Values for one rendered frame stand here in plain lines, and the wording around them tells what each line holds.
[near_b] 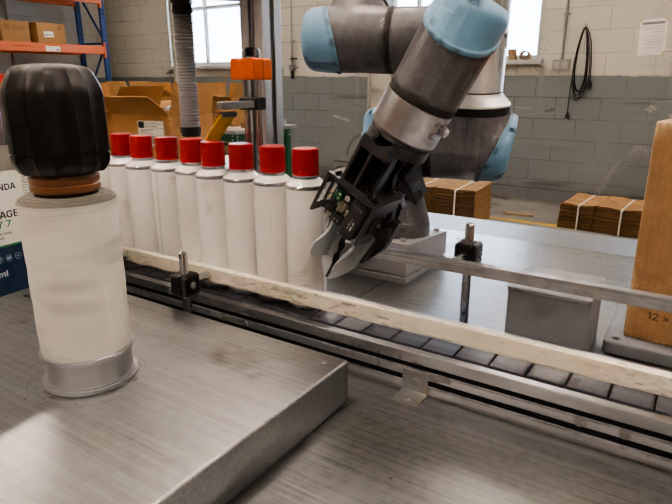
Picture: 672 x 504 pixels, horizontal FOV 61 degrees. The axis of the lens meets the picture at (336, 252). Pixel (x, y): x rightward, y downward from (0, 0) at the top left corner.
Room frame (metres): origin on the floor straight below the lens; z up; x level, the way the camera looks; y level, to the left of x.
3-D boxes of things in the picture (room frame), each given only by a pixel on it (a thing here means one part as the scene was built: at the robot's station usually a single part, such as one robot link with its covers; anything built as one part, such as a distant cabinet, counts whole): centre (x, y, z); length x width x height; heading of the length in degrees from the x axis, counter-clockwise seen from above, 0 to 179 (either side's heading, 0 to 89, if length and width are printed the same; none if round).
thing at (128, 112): (2.62, 0.76, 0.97); 0.51 x 0.39 x 0.37; 152
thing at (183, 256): (0.72, 0.20, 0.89); 0.03 x 0.03 x 0.12; 57
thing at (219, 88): (5.18, 0.95, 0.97); 0.43 x 0.42 x 0.37; 143
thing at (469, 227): (0.68, -0.16, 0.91); 0.07 x 0.03 x 0.16; 147
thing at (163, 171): (0.86, 0.25, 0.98); 0.05 x 0.05 x 0.20
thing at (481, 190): (4.85, -0.96, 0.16); 0.65 x 0.54 x 0.32; 61
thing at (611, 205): (4.61, -2.23, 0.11); 0.65 x 0.54 x 0.22; 54
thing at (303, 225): (0.71, 0.04, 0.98); 0.05 x 0.05 x 0.20
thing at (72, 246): (0.52, 0.25, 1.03); 0.09 x 0.09 x 0.30
